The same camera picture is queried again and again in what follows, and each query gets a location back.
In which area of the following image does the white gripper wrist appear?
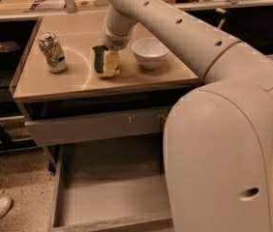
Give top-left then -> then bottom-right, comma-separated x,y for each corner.
102,5 -> 137,77

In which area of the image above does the green and yellow sponge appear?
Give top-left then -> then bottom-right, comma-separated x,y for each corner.
92,45 -> 113,78

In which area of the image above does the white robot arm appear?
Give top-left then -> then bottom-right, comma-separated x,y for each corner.
105,0 -> 273,232

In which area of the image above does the closed grey top drawer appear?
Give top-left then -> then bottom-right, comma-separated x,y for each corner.
25,106 -> 168,146

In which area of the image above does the open grey middle drawer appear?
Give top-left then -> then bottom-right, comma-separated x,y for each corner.
48,132 -> 172,232

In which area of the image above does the white bowl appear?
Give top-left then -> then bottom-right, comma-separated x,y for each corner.
132,38 -> 168,69

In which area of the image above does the grey cabinet with steel top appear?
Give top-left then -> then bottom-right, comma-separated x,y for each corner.
11,10 -> 199,162

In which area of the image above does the crushed soda can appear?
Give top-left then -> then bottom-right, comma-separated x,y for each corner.
38,32 -> 68,73

